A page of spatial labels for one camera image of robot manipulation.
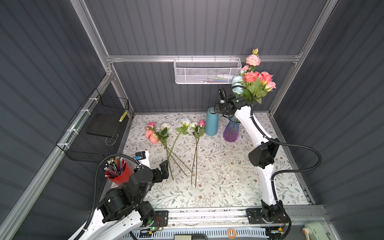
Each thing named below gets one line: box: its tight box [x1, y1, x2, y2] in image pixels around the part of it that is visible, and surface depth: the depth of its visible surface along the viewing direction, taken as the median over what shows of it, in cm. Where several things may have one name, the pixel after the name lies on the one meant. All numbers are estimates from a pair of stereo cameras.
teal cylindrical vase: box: [205, 106, 219, 136], surface depth 101 cm
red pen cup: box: [104, 156, 135, 186], surface depth 78 cm
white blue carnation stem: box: [231, 75, 244, 95], surface depth 84 cm
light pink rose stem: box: [265, 81, 277, 92], surface depth 80 cm
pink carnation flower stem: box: [240, 48, 261, 72], surface depth 78 cm
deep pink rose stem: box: [255, 71, 273, 104], surface depth 80 cm
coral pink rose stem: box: [243, 71, 266, 104], surface depth 81 cm
